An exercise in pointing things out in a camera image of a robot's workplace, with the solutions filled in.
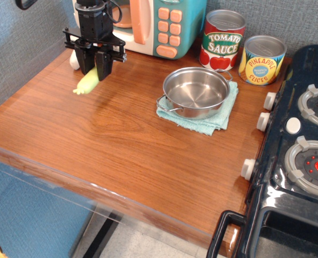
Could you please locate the light teal folded cloth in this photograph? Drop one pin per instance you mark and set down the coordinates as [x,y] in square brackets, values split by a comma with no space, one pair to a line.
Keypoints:
[208,125]

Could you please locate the spoon with yellow-green handle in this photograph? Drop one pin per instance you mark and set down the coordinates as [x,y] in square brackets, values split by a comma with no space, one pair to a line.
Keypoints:
[87,83]

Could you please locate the stainless steel pan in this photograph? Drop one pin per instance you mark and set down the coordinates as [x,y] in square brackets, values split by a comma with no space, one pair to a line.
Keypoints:
[195,92]

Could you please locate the white plush mushroom brown cap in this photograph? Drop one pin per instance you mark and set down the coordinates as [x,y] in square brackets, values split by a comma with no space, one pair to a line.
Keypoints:
[73,61]

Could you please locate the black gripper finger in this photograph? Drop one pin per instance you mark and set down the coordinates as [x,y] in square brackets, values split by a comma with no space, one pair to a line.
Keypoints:
[104,64]
[85,58]

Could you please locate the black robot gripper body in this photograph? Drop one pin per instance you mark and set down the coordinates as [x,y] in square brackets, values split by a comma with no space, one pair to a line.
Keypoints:
[96,26]

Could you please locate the tomato sauce can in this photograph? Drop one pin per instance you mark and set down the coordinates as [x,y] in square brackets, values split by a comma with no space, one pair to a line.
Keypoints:
[223,34]

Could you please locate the teal toy microwave oven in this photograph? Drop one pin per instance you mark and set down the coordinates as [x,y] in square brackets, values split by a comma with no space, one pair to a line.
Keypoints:
[165,29]

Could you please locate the dark blue toy stove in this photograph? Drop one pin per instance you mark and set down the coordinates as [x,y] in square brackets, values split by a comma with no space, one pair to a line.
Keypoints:
[281,217]

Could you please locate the pineapple slices can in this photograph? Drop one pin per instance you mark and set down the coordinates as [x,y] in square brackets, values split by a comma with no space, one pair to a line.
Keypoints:
[261,60]

